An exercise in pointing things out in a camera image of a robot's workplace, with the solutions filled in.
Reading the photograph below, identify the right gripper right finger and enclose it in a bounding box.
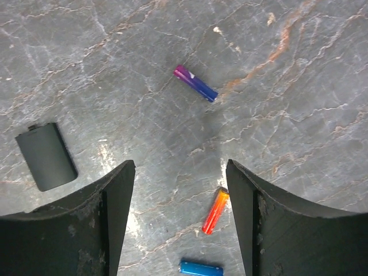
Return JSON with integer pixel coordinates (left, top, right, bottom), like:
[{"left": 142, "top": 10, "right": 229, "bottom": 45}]
[{"left": 226, "top": 160, "right": 367, "bottom": 275}]

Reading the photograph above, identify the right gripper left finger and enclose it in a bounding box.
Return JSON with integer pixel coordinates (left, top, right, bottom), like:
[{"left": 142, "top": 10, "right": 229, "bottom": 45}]
[{"left": 1, "top": 160, "right": 135, "bottom": 275}]

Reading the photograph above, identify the black battery cover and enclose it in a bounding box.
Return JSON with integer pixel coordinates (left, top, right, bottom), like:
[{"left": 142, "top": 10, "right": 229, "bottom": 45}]
[{"left": 16, "top": 122, "right": 78, "bottom": 192}]

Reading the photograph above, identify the orange-red battery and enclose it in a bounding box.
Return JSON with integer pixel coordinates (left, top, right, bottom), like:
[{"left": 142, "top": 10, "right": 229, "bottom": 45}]
[{"left": 202, "top": 187, "right": 229, "bottom": 235}]

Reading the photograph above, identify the light blue battery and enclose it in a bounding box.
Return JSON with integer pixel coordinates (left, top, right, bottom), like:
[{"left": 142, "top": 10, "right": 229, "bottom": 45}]
[{"left": 179, "top": 260, "right": 224, "bottom": 276}]

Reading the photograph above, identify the purple-blue battery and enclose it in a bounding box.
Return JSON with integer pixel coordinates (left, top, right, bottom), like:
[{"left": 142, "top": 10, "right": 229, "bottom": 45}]
[{"left": 173, "top": 65, "right": 218, "bottom": 102}]

